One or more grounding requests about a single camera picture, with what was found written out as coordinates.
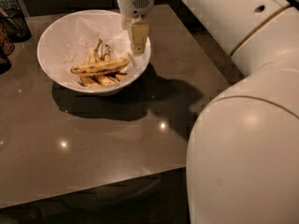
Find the dark object at left edge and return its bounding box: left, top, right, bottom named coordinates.
left=0, top=23, right=15, bottom=74

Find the spotted yellow banana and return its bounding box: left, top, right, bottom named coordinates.
left=70, top=53, right=130, bottom=77

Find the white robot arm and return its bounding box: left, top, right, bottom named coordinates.
left=181, top=0, right=299, bottom=224

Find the white paper liner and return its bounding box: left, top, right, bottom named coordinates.
left=37, top=10, right=151, bottom=93

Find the black wire basket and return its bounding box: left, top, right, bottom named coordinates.
left=0, top=9, right=31, bottom=43

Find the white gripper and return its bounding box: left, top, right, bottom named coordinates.
left=117, top=0, right=155, bottom=55

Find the white bowl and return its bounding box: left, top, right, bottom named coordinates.
left=37, top=10, right=151, bottom=95

